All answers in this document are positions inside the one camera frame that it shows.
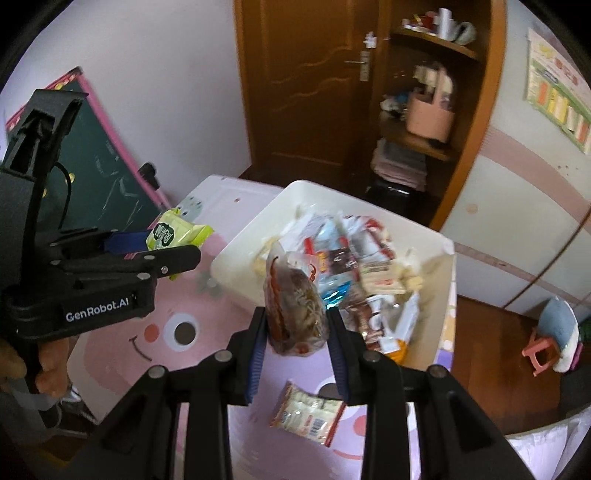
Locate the blue plush cushion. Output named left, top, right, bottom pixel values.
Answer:
left=537, top=295, right=585, bottom=376

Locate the brown wooden corner shelf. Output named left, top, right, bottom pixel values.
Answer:
left=368, top=0, right=509, bottom=232

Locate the green snack packet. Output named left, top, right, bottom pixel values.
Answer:
left=145, top=207, right=215, bottom=282

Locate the stack of folded towels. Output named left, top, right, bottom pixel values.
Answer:
left=370, top=137, right=428, bottom=191

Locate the white and red snack packet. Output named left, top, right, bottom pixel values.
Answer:
left=269, top=380, right=348, bottom=448

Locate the wall poster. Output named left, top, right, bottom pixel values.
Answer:
left=525, top=27, right=591, bottom=156

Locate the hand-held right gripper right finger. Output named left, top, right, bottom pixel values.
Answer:
left=325, top=307, right=528, bottom=480

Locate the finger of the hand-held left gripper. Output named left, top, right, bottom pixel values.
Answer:
left=51, top=229, right=155, bottom=260
left=60, top=244, right=202, bottom=281

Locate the red clear noodle snack bag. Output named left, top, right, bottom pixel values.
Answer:
left=262, top=239, right=332, bottom=357

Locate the white bedding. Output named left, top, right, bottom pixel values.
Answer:
left=505, top=405, right=591, bottom=480

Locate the pink basket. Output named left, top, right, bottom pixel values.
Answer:
left=405, top=87, right=456, bottom=142

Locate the pink plastic stool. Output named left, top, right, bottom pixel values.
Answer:
left=521, top=329, right=563, bottom=378

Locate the person's left hand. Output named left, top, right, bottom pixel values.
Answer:
left=0, top=338, right=75, bottom=398

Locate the white plastic bin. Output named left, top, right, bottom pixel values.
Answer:
left=210, top=179, right=456, bottom=366

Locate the pile of snack packets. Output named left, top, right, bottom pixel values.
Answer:
left=253, top=202, right=426, bottom=361

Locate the white wardrobe with pink stripes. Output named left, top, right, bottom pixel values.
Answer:
left=438, top=0, right=591, bottom=320

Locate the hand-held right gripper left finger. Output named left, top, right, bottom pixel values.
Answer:
left=81, top=305, right=269, bottom=480

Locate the black easel clamp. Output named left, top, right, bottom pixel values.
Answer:
left=137, top=161, right=161, bottom=191

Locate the black stool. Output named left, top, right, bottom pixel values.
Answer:
left=368, top=181, right=411, bottom=206

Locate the green chalkboard with pink frame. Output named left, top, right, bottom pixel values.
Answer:
left=4, top=66, right=171, bottom=237

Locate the metal door handle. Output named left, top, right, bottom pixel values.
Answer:
left=345, top=50, right=371, bottom=82

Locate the brown wooden door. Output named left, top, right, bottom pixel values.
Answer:
left=233, top=0, right=386, bottom=172

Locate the person's left forearm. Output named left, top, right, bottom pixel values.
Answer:
left=0, top=376, right=64, bottom=445

